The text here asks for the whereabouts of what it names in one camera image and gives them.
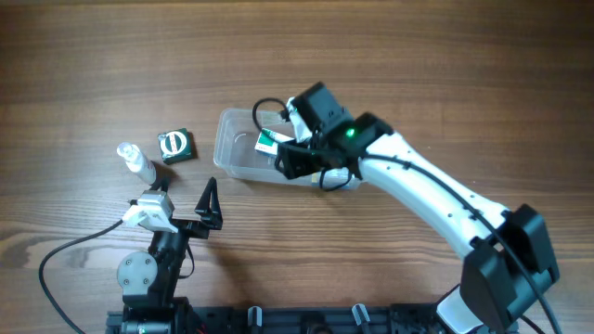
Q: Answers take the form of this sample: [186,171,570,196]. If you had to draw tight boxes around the white green medicine box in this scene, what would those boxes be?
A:
[254,128,292,156]

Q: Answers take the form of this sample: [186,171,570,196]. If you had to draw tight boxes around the small green square box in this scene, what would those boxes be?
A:
[157,128,193,164]

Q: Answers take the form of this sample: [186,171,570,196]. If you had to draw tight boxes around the white plaster box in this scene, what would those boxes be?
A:
[323,168,350,184]

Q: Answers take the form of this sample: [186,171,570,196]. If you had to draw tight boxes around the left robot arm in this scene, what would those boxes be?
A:
[106,177,223,334]

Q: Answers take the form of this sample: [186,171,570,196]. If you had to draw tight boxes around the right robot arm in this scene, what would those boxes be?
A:
[275,83,561,333]

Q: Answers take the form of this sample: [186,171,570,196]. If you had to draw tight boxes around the clear plastic container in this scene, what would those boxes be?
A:
[213,109,361,189]

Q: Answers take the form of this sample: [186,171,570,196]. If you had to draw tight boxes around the white spray bottle clear cap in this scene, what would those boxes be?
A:
[116,142,157,185]

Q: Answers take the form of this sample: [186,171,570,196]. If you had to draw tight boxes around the right black cable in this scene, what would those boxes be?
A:
[252,96,565,334]

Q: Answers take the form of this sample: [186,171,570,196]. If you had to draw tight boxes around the black cable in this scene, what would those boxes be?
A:
[252,96,565,334]
[38,219,125,334]

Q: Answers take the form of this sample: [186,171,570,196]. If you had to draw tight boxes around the left black cable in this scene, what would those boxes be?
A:
[38,219,125,334]

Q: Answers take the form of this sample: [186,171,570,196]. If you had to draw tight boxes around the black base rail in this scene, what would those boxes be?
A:
[106,303,447,334]

